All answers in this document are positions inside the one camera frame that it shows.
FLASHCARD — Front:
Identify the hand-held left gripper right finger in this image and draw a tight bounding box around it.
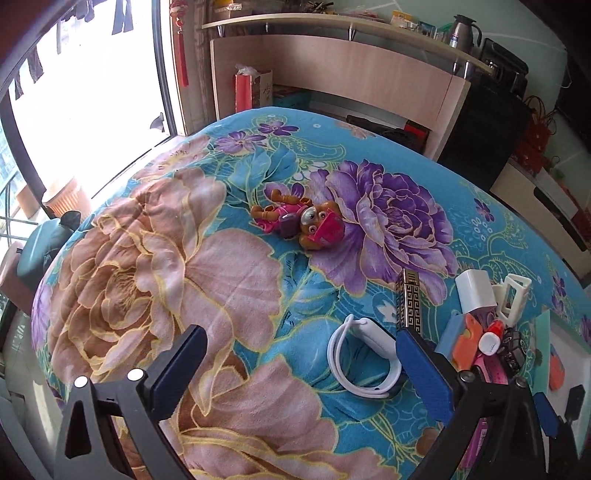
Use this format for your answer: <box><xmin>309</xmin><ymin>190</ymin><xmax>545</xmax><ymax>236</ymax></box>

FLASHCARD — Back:
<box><xmin>396</xmin><ymin>329</ymin><xmax>561</xmax><ymax>480</ymax></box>

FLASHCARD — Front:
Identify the orange plastic toy piece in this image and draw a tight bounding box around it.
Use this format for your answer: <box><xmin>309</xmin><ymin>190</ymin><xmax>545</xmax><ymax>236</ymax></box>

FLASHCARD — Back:
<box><xmin>549</xmin><ymin>346</ymin><xmax>567</xmax><ymax>393</ymax></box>

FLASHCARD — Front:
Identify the red paper gift bag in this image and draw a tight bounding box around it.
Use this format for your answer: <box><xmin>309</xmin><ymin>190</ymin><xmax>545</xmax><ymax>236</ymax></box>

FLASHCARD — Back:
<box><xmin>235</xmin><ymin>65</ymin><xmax>274</xmax><ymax>114</ymax></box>

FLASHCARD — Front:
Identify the white tray with items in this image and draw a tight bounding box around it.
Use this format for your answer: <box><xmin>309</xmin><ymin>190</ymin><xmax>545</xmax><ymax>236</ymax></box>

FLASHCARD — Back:
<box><xmin>531</xmin><ymin>309</ymin><xmax>591</xmax><ymax>409</ymax></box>

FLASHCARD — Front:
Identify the black gold patterned lighter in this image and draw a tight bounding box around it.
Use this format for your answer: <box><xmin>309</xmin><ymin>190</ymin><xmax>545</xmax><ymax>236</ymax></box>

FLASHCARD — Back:
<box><xmin>394</xmin><ymin>270</ymin><xmax>424</xmax><ymax>336</ymax></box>

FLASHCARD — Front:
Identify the red handled gift bag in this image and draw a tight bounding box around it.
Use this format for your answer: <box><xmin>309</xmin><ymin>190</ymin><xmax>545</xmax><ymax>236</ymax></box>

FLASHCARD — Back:
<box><xmin>510</xmin><ymin>96</ymin><xmax>553</xmax><ymax>174</ymax></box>

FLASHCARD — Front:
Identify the black toy car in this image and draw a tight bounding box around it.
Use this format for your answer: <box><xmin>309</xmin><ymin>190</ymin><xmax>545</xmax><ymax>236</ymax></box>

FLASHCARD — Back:
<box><xmin>496</xmin><ymin>325</ymin><xmax>527</xmax><ymax>377</ymax></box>

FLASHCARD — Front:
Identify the black cabinet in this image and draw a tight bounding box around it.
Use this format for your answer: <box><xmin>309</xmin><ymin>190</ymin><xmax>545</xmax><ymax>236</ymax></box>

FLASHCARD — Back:
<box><xmin>436</xmin><ymin>74</ymin><xmax>533</xmax><ymax>186</ymax></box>

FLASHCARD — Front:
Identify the steel thermos jug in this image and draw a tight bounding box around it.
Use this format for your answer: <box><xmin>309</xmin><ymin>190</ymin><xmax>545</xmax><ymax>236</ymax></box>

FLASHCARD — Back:
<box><xmin>445</xmin><ymin>15</ymin><xmax>484</xmax><ymax>51</ymax></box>

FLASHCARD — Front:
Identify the red hanging knot ornament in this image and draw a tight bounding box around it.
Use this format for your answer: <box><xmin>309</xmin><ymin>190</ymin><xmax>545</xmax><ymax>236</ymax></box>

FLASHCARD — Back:
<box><xmin>169</xmin><ymin>0</ymin><xmax>190</xmax><ymax>88</ymax></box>

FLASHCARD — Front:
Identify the wooden shelf counter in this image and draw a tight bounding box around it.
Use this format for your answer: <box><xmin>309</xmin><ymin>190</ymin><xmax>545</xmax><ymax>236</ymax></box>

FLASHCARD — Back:
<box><xmin>201</xmin><ymin>13</ymin><xmax>493</xmax><ymax>162</ymax></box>

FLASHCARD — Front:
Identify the red glue bottle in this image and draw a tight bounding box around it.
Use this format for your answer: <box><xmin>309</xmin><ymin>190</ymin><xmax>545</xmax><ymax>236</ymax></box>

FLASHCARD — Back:
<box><xmin>478</xmin><ymin>320</ymin><xmax>507</xmax><ymax>356</ymax></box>

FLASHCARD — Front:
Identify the white charger cube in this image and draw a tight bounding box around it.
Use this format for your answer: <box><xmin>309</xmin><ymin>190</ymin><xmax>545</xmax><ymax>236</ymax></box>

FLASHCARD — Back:
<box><xmin>455</xmin><ymin>271</ymin><xmax>496</xmax><ymax>311</ymax></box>

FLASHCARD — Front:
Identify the dark green chair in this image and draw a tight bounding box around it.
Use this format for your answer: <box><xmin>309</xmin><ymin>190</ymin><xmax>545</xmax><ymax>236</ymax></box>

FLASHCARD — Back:
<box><xmin>16</xmin><ymin>211</ymin><xmax>82</xmax><ymax>319</ymax></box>

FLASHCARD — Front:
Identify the magenta plastic stick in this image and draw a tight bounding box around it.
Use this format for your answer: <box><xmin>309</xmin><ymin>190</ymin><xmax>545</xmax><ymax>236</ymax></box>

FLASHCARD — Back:
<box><xmin>462</xmin><ymin>415</ymin><xmax>493</xmax><ymax>472</ymax></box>

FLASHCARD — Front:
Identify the white cabinet stand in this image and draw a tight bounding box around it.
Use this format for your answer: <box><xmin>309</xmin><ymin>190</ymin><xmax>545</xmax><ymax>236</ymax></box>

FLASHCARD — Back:
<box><xmin>489</xmin><ymin>159</ymin><xmax>591</xmax><ymax>253</ymax></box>

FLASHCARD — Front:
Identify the pink brown toy dog figure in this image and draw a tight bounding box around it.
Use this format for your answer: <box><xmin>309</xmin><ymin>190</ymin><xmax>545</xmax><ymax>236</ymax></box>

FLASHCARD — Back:
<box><xmin>250</xmin><ymin>186</ymin><xmax>359</xmax><ymax>252</ymax></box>

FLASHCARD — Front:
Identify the black countertop appliance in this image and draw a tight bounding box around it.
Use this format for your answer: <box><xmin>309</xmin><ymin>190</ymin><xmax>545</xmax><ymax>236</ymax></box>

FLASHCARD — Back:
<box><xmin>480</xmin><ymin>39</ymin><xmax>530</xmax><ymax>97</ymax></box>

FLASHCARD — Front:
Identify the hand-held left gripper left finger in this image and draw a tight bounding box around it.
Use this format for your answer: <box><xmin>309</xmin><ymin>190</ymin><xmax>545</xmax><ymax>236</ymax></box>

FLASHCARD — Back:
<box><xmin>55</xmin><ymin>324</ymin><xmax>208</xmax><ymax>480</ymax></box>

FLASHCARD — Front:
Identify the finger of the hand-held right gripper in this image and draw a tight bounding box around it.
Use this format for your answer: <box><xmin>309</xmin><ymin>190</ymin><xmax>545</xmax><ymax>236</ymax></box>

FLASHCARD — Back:
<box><xmin>564</xmin><ymin>385</ymin><xmax>588</xmax><ymax>424</ymax></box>
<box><xmin>533</xmin><ymin>391</ymin><xmax>561</xmax><ymax>440</ymax></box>

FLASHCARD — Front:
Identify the orange phone case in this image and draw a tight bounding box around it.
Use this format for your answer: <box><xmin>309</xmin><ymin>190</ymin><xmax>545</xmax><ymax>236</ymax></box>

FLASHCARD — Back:
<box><xmin>452</xmin><ymin>314</ymin><xmax>490</xmax><ymax>373</ymax></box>

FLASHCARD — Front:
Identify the white hair claw clip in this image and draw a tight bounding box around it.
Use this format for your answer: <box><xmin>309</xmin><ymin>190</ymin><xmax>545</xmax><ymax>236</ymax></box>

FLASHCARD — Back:
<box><xmin>492</xmin><ymin>273</ymin><xmax>532</xmax><ymax>326</ymax></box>

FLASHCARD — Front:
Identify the white smart watch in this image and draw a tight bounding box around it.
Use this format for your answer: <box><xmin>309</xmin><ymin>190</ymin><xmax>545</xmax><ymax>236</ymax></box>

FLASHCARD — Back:
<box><xmin>327</xmin><ymin>314</ymin><xmax>410</xmax><ymax>400</ymax></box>

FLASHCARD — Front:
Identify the terracotta flower pot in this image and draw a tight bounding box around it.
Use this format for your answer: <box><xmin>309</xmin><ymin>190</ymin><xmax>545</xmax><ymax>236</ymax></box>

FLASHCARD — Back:
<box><xmin>41</xmin><ymin>178</ymin><xmax>93</xmax><ymax>218</ymax></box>

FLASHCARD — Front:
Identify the floral printed blanket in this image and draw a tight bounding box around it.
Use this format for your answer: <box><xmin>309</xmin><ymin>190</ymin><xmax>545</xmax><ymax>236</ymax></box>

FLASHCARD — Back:
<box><xmin>30</xmin><ymin>107</ymin><xmax>591</xmax><ymax>480</ymax></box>

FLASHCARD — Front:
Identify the dark hanging garment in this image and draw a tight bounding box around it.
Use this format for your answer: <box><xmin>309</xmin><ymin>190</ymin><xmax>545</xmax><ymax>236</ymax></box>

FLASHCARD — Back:
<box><xmin>25</xmin><ymin>46</ymin><xmax>45</xmax><ymax>84</ymax></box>
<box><xmin>113</xmin><ymin>0</ymin><xmax>135</xmax><ymax>34</ymax></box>

